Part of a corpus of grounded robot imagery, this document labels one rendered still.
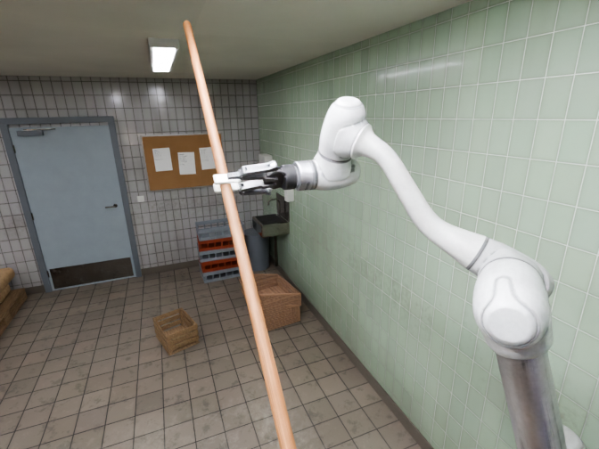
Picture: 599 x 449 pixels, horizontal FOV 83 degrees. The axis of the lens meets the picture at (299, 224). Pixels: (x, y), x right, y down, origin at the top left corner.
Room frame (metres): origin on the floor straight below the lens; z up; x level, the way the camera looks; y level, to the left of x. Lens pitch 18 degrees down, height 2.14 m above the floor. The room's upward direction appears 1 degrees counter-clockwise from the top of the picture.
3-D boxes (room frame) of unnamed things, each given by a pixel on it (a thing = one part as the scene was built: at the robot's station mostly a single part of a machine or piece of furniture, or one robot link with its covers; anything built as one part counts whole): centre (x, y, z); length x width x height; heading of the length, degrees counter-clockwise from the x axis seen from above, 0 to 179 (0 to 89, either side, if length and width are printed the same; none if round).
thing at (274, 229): (4.14, 0.37, 0.69); 0.46 x 0.36 x 0.94; 22
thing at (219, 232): (4.42, 1.09, 0.68); 0.60 x 0.40 x 0.15; 112
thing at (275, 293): (3.33, 0.34, 0.32); 0.56 x 0.49 x 0.28; 30
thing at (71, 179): (4.16, 2.77, 1.08); 1.14 x 0.09 x 2.16; 112
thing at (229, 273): (4.42, 1.09, 0.08); 0.60 x 0.40 x 0.15; 114
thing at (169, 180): (4.69, 1.53, 1.55); 1.04 x 0.02 x 0.74; 112
